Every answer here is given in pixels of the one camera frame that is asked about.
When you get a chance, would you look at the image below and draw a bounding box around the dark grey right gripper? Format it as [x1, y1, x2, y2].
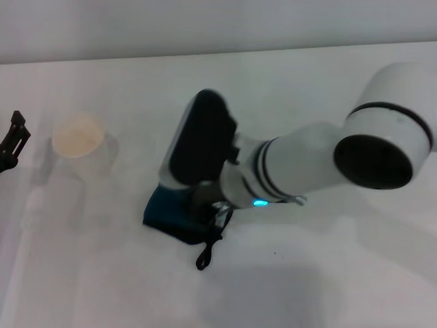
[189, 180, 234, 227]

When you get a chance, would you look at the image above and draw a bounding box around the blue rag with black trim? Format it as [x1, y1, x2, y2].
[142, 183, 236, 271]

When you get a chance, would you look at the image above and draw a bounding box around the black and white wrist camera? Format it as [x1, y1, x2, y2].
[159, 89, 240, 189]

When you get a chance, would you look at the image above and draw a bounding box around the grey braided wrist cable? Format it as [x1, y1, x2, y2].
[278, 193, 308, 207]

